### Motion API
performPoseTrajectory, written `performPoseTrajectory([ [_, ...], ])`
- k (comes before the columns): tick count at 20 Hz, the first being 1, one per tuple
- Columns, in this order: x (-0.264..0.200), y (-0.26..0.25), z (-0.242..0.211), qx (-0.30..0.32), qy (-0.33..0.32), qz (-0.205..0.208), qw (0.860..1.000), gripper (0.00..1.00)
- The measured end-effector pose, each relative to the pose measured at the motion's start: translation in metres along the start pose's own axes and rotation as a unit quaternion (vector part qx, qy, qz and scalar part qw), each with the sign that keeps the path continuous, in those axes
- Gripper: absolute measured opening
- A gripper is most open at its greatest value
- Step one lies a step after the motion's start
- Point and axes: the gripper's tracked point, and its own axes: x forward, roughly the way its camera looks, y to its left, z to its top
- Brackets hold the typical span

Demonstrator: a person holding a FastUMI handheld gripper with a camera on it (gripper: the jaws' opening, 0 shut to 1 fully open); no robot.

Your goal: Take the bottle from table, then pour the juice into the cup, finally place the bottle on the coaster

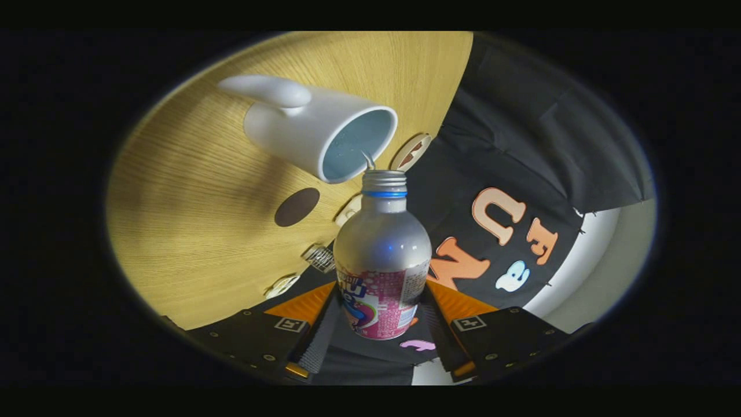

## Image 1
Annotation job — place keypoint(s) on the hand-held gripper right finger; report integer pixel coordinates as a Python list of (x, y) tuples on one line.
[(446, 341)]

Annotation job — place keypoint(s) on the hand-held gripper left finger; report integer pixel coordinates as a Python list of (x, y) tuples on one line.
[(321, 341)]

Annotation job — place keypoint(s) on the silver juice bottle pink label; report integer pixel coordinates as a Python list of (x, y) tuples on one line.
[(382, 249)]

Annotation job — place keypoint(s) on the white cup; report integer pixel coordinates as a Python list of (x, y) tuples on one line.
[(301, 130)]

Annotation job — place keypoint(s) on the white divided condiment dish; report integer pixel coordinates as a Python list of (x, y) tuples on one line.
[(282, 286)]

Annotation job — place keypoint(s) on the white square container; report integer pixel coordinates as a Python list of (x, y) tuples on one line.
[(349, 211)]

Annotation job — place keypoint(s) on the wooden table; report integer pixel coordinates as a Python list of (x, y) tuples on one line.
[(191, 231)]

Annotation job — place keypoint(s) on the small white plate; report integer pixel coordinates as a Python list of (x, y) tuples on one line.
[(399, 162)]

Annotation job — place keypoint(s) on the black backdrop cloth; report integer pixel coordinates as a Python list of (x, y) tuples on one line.
[(521, 133)]

